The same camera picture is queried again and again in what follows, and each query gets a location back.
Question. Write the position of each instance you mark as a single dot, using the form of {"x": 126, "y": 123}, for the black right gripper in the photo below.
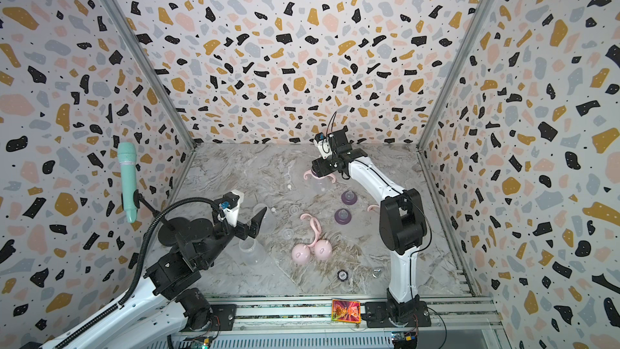
{"x": 321, "y": 166}

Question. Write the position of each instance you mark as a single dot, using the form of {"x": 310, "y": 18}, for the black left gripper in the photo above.
{"x": 245, "y": 229}

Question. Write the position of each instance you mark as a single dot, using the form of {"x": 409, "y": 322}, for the clear straw disc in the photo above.
{"x": 287, "y": 234}
{"x": 294, "y": 210}

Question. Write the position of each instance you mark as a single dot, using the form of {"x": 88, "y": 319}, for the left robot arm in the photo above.
{"x": 162, "y": 298}

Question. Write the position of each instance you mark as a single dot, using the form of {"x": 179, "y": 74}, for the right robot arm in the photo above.
{"x": 402, "y": 228}

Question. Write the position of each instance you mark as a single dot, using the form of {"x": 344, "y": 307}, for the purple collar with nipple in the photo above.
{"x": 349, "y": 197}
{"x": 343, "y": 216}

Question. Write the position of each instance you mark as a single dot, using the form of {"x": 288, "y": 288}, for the pink bottle cap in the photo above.
{"x": 322, "y": 250}
{"x": 301, "y": 254}

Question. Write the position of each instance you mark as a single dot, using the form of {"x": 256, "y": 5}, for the small black round cap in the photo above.
{"x": 343, "y": 275}

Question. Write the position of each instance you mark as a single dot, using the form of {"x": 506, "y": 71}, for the black microphone stand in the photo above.
{"x": 170, "y": 233}

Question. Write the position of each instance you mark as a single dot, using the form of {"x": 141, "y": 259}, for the orange pink card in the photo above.
{"x": 344, "y": 311}

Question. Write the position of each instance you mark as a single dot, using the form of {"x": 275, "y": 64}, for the mint green microphone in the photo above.
{"x": 127, "y": 157}

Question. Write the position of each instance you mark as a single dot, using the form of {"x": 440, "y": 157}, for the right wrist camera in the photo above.
{"x": 321, "y": 142}

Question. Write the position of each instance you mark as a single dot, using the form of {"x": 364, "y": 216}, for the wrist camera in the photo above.
{"x": 321, "y": 142}
{"x": 229, "y": 207}

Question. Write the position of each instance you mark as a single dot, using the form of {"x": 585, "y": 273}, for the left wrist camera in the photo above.
{"x": 229, "y": 207}

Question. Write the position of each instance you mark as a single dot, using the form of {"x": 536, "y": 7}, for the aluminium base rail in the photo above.
{"x": 305, "y": 322}

